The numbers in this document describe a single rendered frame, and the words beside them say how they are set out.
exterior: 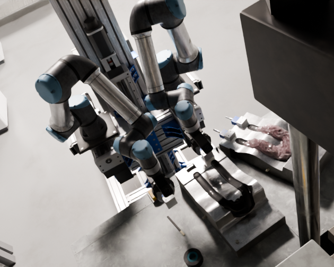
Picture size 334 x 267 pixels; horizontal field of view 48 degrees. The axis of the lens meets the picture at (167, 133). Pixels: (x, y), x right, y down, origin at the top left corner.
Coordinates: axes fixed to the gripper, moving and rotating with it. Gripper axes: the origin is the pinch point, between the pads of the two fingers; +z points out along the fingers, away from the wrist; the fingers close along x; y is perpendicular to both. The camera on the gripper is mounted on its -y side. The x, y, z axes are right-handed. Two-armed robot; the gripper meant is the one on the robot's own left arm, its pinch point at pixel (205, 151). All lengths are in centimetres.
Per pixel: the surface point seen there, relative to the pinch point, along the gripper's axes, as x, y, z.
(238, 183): -1.2, -24.3, 0.6
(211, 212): 16.7, -29.9, -4.8
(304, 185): -1, -69, -69
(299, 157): -2, -67, -79
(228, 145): -12.8, 0.6, 9.9
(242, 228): 10.7, -41.1, 2.2
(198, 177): 10.5, -7.1, 3.8
